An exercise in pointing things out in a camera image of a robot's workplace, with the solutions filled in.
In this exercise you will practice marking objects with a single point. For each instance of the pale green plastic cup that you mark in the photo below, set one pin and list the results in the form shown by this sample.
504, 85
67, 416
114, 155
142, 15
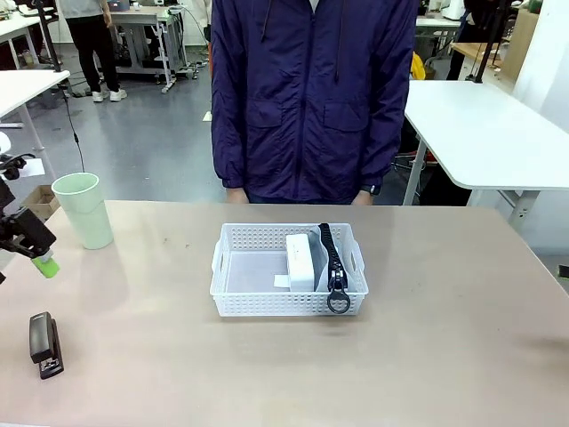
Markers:
84, 213

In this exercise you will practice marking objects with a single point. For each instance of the yellow bag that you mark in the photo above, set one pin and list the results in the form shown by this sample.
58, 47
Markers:
419, 66

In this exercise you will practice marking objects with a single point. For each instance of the brown cardboard cabinet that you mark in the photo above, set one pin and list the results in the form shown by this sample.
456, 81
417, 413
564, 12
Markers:
522, 40

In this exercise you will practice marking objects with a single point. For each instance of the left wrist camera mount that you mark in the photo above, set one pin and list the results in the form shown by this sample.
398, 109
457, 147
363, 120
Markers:
13, 166

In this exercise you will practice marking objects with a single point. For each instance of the white background desk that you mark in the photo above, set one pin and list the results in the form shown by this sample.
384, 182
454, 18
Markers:
13, 26
438, 22

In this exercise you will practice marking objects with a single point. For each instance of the person in purple jacket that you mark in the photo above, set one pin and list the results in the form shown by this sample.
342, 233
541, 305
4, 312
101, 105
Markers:
311, 111

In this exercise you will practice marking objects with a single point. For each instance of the white perforated plastic basket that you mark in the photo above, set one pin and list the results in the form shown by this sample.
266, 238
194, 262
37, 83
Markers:
266, 304

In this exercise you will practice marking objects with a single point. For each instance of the person's left hand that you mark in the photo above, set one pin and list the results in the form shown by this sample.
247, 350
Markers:
363, 198

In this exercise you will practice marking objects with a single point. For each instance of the large white side table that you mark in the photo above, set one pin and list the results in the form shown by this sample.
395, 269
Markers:
480, 129

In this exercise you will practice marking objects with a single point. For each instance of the person's right hand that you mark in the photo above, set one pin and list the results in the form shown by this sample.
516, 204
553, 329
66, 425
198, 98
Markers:
236, 195

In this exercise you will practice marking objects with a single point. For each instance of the black clamp pole stand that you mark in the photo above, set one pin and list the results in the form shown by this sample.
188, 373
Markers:
486, 44
50, 40

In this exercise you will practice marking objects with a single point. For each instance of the black stapler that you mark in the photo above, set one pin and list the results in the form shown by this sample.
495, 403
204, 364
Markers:
42, 342

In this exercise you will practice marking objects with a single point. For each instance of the grey pouch with black zipper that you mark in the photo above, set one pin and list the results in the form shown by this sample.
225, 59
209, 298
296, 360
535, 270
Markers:
332, 258

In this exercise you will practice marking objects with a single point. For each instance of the white rectangular box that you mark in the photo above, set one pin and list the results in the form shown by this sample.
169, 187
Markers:
300, 262

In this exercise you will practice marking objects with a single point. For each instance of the bystander in black trousers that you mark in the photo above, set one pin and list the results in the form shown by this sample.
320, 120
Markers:
91, 44

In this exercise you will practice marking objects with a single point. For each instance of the brown cardboard box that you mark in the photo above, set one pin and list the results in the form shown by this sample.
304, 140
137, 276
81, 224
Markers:
42, 202

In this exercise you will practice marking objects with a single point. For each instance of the white paper sheet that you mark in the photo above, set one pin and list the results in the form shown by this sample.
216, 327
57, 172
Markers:
207, 116

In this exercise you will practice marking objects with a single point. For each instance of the small white paper tag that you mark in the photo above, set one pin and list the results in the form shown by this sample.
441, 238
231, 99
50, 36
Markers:
281, 281

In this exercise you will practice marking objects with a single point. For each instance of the grey metal-frame workbench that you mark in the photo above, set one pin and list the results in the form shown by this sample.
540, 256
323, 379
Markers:
142, 20

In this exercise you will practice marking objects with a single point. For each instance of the bystander in dark clothes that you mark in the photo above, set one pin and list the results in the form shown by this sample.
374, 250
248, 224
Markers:
464, 40

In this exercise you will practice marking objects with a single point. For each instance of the black wristwatch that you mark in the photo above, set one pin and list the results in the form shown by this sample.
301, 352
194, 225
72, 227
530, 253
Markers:
371, 190

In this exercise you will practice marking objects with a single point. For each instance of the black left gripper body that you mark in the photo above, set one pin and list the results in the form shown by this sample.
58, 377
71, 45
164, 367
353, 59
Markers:
31, 231

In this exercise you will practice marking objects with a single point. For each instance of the wooden top desk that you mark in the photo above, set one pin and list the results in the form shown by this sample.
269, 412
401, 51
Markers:
471, 49

